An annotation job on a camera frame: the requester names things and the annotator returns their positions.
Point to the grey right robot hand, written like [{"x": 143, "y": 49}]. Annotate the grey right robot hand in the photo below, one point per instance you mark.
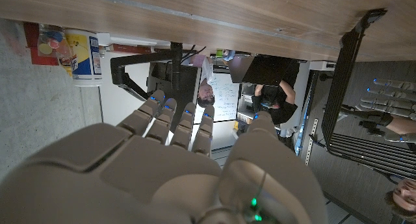
[{"x": 146, "y": 178}]

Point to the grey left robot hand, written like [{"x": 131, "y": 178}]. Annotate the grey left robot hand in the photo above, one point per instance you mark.
[{"x": 393, "y": 100}]

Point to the bare forearm of gloved person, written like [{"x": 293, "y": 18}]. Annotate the bare forearm of gloved person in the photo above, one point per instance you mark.
[{"x": 404, "y": 125}]

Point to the grey black glove with label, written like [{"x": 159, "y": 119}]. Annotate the grey black glove with label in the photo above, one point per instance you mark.
[{"x": 373, "y": 118}]

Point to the white power strip box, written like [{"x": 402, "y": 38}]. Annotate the white power strip box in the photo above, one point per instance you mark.
[{"x": 320, "y": 65}]

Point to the gloved person in jeans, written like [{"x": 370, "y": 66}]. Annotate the gloved person in jeans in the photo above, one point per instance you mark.
[{"x": 404, "y": 196}]

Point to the seated person in white shirt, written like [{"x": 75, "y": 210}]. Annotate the seated person in white shirt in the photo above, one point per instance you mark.
[{"x": 206, "y": 94}]

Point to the black computer monitor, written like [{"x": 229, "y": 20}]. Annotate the black computer monitor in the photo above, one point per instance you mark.
[{"x": 188, "y": 78}]

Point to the standing person in black shorts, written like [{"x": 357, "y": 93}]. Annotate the standing person in black shorts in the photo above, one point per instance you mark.
[{"x": 282, "y": 112}]

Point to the whiteboard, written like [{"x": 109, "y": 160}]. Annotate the whiteboard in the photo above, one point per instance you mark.
[{"x": 226, "y": 97}]

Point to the black laptop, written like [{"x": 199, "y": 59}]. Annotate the black laptop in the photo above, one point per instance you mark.
[{"x": 269, "y": 69}]

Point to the red book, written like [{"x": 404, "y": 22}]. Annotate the red book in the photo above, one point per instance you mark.
[{"x": 130, "y": 49}]

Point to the white wipes canister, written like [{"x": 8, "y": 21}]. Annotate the white wipes canister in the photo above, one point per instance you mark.
[{"x": 83, "y": 55}]

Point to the flat white box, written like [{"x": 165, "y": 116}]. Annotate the flat white box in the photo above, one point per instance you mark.
[{"x": 130, "y": 39}]

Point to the clear plastic cup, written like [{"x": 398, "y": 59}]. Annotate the clear plastic cup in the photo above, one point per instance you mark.
[{"x": 52, "y": 43}]

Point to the white perforated metal rail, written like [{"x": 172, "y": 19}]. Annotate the white perforated metal rail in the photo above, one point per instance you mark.
[{"x": 312, "y": 136}]

